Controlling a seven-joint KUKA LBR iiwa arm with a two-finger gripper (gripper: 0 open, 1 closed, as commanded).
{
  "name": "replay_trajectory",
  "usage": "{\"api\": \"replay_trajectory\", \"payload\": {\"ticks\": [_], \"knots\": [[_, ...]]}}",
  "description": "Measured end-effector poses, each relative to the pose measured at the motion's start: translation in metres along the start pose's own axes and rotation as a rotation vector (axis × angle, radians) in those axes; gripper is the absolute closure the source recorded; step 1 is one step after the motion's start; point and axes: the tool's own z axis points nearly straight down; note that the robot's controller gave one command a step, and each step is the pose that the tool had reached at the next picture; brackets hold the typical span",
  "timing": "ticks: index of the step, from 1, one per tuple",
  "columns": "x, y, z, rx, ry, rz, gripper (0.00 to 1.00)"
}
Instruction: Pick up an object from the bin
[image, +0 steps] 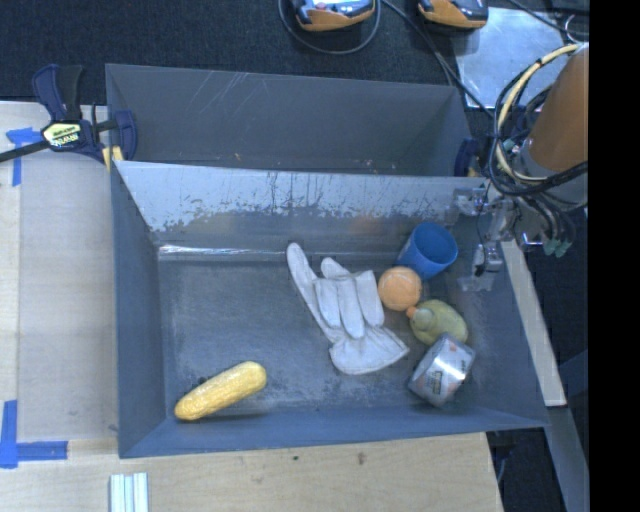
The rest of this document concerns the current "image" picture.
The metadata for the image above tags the orange ball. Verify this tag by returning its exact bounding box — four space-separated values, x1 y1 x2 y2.
376 265 424 313

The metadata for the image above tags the grey metal bin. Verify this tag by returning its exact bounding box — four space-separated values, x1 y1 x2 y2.
103 62 552 460

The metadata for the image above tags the white work glove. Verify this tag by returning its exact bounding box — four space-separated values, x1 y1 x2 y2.
285 241 411 377

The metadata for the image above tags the yellow toy corn cob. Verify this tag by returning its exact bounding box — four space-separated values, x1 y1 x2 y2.
172 360 269 422

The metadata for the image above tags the blue plastic cup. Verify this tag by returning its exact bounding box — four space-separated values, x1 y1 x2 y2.
396 221 460 281

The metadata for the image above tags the silver tape roll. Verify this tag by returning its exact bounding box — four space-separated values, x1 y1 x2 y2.
406 333 477 409

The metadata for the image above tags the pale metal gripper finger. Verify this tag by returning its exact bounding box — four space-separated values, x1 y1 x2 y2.
445 186 491 218
456 242 504 293

